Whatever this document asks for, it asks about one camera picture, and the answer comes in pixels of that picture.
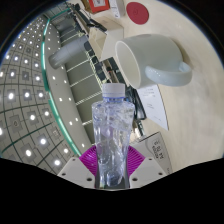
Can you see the ceiling lights group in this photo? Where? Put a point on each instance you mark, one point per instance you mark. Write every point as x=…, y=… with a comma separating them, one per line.
x=26, y=95

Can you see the clear plastic water bottle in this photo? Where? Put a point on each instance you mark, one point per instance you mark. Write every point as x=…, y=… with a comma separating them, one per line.
x=111, y=133

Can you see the small white carton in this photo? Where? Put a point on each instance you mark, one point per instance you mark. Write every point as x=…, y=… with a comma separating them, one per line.
x=117, y=8

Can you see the black office chairs group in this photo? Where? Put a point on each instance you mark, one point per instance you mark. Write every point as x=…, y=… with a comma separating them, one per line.
x=96, y=66

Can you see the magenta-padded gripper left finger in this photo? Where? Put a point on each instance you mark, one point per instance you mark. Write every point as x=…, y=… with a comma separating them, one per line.
x=75, y=168

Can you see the white ceramic mug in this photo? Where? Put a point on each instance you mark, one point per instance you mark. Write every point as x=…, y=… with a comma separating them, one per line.
x=156, y=53

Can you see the round grey pillar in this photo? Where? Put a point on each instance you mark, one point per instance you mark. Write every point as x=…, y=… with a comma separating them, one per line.
x=66, y=51

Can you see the white printed paper sheet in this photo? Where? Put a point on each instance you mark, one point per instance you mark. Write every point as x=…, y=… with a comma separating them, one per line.
x=155, y=105

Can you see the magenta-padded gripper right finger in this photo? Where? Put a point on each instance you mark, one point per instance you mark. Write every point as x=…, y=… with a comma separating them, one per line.
x=146, y=170

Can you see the flat round red coaster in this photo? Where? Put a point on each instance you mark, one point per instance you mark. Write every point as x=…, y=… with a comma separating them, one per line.
x=137, y=12

